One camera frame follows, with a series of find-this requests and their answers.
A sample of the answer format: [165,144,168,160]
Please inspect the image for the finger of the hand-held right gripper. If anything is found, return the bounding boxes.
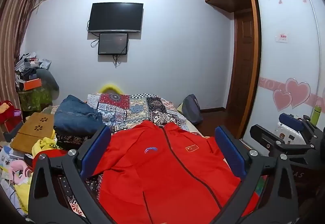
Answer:
[279,113,321,139]
[249,124,315,161]

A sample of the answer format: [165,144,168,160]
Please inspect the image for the pale yellow garment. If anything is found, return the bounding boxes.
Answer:
[15,180,31,215]

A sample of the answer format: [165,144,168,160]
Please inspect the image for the patterned patchwork bed sheet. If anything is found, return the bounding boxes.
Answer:
[56,93,193,219]

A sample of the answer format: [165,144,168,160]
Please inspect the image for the yellow cloth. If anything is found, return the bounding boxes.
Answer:
[31,135,58,157]

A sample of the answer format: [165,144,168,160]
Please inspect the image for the red zip jacket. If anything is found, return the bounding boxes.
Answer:
[32,120,262,224]

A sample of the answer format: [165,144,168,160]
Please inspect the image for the white heart-print wardrobe door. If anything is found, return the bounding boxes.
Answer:
[241,0,325,144]

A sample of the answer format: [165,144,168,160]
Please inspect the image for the pink cloth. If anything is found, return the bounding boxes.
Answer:
[9,160,34,182]

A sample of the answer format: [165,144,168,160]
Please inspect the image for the white plastic object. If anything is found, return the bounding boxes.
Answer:
[274,122,306,146]

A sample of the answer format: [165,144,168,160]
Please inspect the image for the folded blue jeans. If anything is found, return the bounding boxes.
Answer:
[54,95,103,137]

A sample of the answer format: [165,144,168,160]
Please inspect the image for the brown wooden door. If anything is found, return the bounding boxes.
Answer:
[225,14,262,113]

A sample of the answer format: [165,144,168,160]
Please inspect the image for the white red sticker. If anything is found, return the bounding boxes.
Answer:
[275,33,290,43]

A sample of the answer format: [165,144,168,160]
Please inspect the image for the orange box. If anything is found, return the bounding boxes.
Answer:
[19,78,42,91]

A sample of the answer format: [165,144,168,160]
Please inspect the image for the green patterned tablecloth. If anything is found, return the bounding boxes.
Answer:
[18,85,53,113]

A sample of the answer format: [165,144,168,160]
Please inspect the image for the small black wall monitor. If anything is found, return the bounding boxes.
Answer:
[98,33,129,55]

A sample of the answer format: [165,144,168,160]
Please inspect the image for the grey backpack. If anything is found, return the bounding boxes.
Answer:
[182,94,204,124]

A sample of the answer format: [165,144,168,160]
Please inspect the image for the green bottle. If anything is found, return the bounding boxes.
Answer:
[312,105,322,125]

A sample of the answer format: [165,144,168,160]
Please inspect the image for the printed paper booklet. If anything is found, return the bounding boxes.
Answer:
[0,146,16,169]

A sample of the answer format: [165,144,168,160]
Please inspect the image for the brown striped curtain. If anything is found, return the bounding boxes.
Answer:
[0,0,43,113]

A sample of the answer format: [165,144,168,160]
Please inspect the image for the yellow rounded object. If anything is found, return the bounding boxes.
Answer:
[99,83,122,94]

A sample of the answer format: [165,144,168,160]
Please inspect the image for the red plush toy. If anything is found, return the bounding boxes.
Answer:
[0,101,22,123]

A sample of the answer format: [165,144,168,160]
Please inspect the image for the dark patterned folded cloth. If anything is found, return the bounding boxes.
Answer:
[55,133,92,149]

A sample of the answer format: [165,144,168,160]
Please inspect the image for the pile of clutter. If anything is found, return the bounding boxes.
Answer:
[14,52,52,87]

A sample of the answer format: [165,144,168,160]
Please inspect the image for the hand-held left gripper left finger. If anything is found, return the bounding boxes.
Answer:
[27,125,120,224]

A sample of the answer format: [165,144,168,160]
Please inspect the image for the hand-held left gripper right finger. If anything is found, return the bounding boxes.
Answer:
[214,125,299,224]

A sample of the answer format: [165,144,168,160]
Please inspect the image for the black wall television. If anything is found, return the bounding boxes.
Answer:
[88,2,144,33]

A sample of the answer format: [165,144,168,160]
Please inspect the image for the wooden lap desk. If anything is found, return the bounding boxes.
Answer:
[10,112,55,153]

